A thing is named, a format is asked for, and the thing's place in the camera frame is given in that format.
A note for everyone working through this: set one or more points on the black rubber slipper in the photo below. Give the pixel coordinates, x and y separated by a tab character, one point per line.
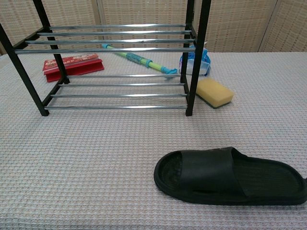
216	175

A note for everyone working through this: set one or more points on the black metal shoe rack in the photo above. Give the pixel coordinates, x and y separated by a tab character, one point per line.
201	48

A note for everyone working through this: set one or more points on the green blue toy water pump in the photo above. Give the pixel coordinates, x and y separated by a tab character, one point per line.
134	58

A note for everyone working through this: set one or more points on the yellow sponge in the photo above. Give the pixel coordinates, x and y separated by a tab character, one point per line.
216	92

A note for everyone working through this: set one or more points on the blue white plastic pack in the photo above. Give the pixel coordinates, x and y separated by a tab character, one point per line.
206	62

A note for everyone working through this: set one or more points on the beige woven tablecloth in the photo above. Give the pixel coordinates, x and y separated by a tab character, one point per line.
96	167

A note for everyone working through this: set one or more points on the red printed gift box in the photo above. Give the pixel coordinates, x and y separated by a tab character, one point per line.
79	68

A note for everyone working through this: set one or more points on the bamboo folding screen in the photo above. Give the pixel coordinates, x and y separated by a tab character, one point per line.
144	12

